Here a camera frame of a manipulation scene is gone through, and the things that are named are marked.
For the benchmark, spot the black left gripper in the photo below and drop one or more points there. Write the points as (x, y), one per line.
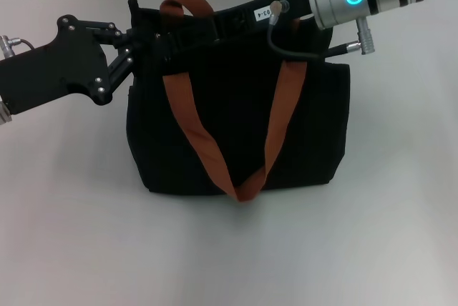
(53, 70)

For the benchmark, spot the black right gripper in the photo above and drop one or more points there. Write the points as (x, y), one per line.
(250, 16)

